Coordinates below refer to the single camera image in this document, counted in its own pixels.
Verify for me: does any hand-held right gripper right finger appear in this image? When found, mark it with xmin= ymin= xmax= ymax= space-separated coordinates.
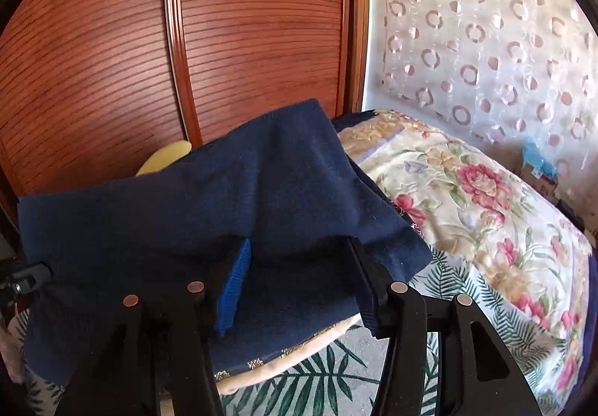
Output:
xmin=346 ymin=238 xmax=545 ymax=416

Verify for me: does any small cardboard box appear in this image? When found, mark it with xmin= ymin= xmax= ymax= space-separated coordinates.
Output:
xmin=520 ymin=142 xmax=562 ymax=198

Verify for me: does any wooden slatted wardrobe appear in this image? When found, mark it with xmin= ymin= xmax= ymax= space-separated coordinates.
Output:
xmin=0 ymin=0 xmax=371 ymax=212

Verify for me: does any navy printed t-shirt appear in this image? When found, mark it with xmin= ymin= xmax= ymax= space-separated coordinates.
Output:
xmin=16 ymin=98 xmax=433 ymax=387

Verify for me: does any yellow plush toy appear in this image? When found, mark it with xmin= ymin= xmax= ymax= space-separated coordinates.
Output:
xmin=135 ymin=140 xmax=192 ymax=176

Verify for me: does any sheer circle-pattern curtain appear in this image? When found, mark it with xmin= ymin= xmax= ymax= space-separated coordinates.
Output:
xmin=367 ymin=0 xmax=598 ymax=184

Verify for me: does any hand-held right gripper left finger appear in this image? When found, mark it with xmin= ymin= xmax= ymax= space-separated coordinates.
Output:
xmin=53 ymin=238 xmax=253 ymax=416

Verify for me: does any floral blanket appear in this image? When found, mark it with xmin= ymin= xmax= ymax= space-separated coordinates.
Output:
xmin=334 ymin=110 xmax=595 ymax=408

